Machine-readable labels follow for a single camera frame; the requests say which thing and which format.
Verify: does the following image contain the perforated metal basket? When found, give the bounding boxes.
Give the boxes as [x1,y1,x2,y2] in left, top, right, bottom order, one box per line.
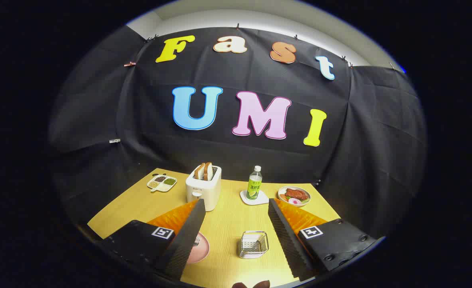
[238,231,269,259]

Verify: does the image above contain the round food plate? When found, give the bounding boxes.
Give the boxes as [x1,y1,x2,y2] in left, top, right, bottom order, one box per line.
[278,186,311,207]

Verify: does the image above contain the green label drink bottle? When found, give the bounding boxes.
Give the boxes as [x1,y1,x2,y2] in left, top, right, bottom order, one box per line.
[246,166,263,200]

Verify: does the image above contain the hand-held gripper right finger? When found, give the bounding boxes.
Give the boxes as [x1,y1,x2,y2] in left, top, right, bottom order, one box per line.
[268,198,378,282]

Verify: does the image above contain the white square coaster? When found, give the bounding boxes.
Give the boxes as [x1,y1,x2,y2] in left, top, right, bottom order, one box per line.
[240,190,269,206]

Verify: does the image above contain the white toaster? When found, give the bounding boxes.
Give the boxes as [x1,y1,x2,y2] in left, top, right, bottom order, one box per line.
[186,164,222,212]

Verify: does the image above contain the pink plate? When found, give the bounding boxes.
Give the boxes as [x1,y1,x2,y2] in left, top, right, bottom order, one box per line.
[186,232,210,264]

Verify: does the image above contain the white divided snack dish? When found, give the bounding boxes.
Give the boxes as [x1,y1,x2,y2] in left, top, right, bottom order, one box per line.
[147,174,178,193]

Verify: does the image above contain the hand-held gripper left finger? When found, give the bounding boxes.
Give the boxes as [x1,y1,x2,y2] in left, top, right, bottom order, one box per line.
[96,199,206,280]

